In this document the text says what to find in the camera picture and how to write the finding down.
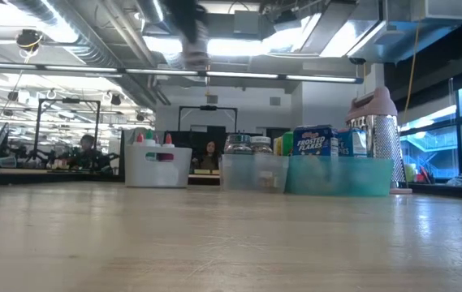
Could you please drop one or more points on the grey ceiling box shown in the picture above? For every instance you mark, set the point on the grey ceiling box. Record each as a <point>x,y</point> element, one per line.
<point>247,22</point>

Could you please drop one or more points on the long ceiling light strip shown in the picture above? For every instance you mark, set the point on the long ceiling light strip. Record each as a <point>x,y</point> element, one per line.
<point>80,69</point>

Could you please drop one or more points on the red food colouring bottle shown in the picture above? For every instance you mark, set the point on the red food colouring bottle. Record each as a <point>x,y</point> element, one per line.
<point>139,138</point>
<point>168,140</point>

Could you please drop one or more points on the green lid spice jar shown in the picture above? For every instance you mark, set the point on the green lid spice jar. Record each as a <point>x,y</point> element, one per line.
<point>238,144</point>

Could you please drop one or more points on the green plastic tray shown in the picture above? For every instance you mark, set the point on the green plastic tray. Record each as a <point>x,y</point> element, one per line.
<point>336,176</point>

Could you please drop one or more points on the small clear glass jar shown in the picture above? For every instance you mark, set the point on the small clear glass jar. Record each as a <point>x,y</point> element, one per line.
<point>195,54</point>

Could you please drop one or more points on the navy mini cereal box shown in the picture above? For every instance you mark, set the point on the navy mini cereal box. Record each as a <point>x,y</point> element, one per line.
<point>315,142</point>

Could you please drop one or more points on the blue Rice Krispies box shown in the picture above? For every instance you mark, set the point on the blue Rice Krispies box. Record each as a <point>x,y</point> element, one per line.
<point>352,142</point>

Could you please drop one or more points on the green food colouring bottle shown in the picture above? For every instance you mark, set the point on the green food colouring bottle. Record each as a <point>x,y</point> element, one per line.
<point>149,135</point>

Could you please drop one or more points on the silver ventilation duct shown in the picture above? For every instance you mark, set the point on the silver ventilation duct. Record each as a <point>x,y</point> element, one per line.
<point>88,44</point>

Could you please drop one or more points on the green mini cereal box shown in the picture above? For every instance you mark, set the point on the green mini cereal box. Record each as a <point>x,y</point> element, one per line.
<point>287,144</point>

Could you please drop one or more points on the grey rectangular air duct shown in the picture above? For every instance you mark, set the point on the grey rectangular air duct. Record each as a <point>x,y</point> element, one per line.
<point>397,32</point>

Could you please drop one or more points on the clear plastic container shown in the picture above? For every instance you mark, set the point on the clear plastic container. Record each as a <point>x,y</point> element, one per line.
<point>251,174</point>

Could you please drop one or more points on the ceiling light panel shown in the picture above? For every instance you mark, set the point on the ceiling light panel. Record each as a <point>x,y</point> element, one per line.
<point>238,46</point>

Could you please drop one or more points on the person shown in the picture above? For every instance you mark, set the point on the person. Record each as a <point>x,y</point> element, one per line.
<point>86,156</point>
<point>210,156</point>

